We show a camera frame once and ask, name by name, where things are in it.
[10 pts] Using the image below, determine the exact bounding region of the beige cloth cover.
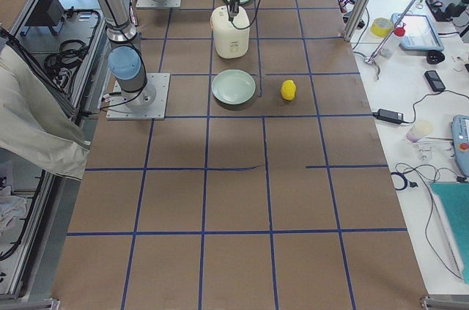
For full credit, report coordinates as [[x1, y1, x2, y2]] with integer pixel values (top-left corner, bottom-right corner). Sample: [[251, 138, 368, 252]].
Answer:
[[1, 45, 89, 180]]

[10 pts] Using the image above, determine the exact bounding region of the black smartphone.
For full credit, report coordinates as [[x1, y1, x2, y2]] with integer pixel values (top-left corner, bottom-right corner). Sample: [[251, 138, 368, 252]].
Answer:
[[424, 70, 446, 92]]

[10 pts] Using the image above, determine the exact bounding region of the plastic cup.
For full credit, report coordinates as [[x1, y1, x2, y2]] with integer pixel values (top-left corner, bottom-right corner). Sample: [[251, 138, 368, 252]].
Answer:
[[405, 119, 433, 143]]

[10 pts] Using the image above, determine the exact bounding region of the yellow tape roll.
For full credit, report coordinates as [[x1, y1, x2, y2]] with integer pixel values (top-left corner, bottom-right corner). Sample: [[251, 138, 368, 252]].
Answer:
[[370, 18, 394, 38]]

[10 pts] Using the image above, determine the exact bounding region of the teal mat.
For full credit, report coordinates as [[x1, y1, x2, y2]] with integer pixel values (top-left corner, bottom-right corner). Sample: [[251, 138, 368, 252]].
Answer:
[[431, 182, 468, 284]]

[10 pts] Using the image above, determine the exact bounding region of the red capped bottle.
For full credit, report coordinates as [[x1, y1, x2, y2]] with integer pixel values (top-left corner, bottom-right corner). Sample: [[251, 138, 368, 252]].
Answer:
[[380, 23, 406, 59]]

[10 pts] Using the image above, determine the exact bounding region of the blue teach pendant tablet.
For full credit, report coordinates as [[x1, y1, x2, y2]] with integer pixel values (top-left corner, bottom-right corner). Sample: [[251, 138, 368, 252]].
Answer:
[[399, 14, 444, 52]]

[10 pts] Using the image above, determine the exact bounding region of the black power adapter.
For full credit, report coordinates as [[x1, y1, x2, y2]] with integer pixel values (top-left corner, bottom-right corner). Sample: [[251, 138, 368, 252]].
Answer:
[[373, 108, 405, 125]]

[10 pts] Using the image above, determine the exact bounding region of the white rice cooker pink handle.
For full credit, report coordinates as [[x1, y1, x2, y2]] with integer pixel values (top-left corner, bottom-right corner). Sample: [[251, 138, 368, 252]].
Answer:
[[210, 6, 250, 59]]

